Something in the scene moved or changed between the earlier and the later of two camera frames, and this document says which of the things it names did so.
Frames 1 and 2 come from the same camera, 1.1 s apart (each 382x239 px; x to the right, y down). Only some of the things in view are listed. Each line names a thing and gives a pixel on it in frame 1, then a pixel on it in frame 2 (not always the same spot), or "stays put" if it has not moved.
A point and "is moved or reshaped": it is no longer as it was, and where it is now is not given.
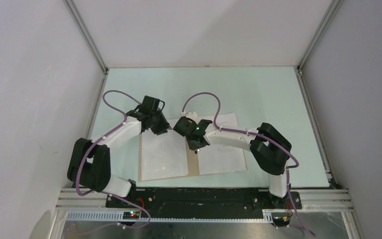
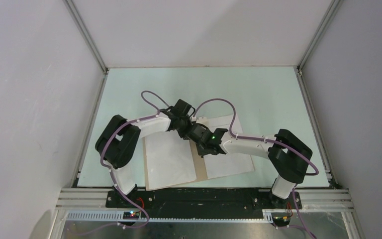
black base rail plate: [201, 202] stays put
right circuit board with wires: [281, 218] stays put
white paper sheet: [163, 155] is moved or reshaped
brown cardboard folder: [193, 170] is moved or reshaped
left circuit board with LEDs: [131, 215] stays put
